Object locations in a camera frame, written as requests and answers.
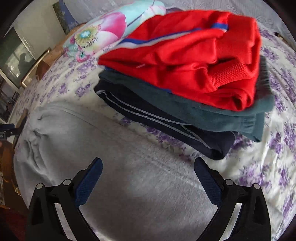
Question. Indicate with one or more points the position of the brown wooden nightstand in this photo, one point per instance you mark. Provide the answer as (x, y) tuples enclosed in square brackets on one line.
[(53, 55)]

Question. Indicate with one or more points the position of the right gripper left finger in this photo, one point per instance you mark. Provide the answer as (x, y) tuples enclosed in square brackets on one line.
[(43, 221)]

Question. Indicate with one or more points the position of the purple floral bedsheet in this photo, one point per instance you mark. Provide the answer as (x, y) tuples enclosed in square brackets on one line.
[(270, 163)]

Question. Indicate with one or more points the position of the red folded garment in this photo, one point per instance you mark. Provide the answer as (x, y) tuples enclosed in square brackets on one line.
[(211, 57)]

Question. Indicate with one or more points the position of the floral folded blanket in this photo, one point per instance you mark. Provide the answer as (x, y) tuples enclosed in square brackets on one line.
[(103, 32)]

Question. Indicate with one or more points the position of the navy folded striped pants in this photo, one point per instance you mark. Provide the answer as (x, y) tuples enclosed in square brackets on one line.
[(214, 145)]

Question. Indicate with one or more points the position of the blue patterned wall poster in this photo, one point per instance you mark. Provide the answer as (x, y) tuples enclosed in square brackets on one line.
[(64, 16)]

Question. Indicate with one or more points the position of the gold framed picture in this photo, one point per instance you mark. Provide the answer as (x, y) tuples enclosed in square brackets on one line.
[(25, 80)]

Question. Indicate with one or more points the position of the grey sweatpants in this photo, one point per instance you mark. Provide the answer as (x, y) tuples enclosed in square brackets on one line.
[(144, 192)]

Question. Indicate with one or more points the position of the dark green folded garment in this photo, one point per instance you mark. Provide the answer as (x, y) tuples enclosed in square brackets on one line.
[(249, 122)]

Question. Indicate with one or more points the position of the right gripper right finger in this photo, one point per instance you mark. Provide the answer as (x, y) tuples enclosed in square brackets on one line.
[(253, 222)]

